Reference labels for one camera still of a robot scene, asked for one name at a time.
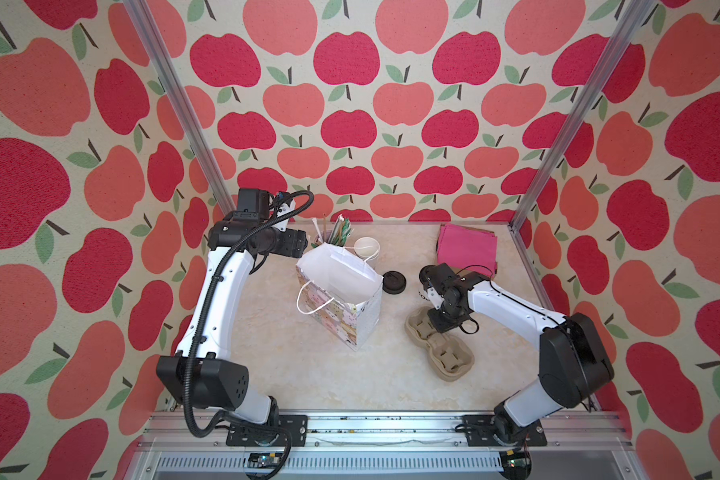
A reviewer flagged cardboard cup carrier stack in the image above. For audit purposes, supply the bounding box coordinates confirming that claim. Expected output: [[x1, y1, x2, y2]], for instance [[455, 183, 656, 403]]
[[404, 307, 475, 382]]

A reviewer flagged white patterned gift bag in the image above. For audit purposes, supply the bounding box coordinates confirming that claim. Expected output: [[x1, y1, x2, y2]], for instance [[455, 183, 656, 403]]
[[296, 244, 382, 351]]

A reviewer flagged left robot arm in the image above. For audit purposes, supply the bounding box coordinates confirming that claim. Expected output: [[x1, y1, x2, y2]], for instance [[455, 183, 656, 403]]
[[156, 188, 314, 445]]

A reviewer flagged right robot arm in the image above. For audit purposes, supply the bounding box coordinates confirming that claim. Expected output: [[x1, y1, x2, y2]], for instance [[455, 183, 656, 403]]
[[419, 264, 614, 446]]

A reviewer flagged pink napkin stack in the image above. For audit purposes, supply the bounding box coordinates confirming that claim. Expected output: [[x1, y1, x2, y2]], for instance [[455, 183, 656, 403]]
[[436, 223, 499, 278]]

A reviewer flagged stack of black lids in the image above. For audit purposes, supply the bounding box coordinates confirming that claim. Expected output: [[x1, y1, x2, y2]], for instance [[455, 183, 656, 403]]
[[382, 270, 407, 295]]

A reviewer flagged pink straw holder cup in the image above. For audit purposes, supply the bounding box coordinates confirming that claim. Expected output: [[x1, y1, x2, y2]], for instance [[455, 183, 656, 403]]
[[312, 239, 335, 248]]

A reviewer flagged stack of white paper cups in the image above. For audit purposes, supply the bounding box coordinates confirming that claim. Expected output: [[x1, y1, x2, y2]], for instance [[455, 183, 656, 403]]
[[353, 237, 381, 270]]

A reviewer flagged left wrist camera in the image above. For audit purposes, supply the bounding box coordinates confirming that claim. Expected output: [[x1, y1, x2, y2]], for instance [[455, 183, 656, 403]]
[[271, 192, 297, 232]]

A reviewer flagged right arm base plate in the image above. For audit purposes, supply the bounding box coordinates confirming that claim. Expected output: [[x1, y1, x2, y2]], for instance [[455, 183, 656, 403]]
[[454, 415, 548, 448]]

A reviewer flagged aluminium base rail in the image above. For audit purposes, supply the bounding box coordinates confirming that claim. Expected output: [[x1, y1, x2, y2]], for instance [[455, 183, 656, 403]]
[[123, 410, 648, 479]]

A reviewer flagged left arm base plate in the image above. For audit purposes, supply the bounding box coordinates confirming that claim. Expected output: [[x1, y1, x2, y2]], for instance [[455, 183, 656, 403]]
[[226, 415, 309, 448]]

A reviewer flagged left frame post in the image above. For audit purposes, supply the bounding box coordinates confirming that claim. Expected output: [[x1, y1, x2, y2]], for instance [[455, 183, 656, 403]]
[[124, 0, 236, 214]]

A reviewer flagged frame post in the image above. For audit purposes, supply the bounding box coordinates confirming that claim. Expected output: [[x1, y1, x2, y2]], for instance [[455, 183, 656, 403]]
[[124, 0, 236, 214], [509, 0, 654, 234]]

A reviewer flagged right frame post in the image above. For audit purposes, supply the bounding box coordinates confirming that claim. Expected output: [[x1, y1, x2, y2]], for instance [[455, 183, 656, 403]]
[[509, 0, 654, 234]]

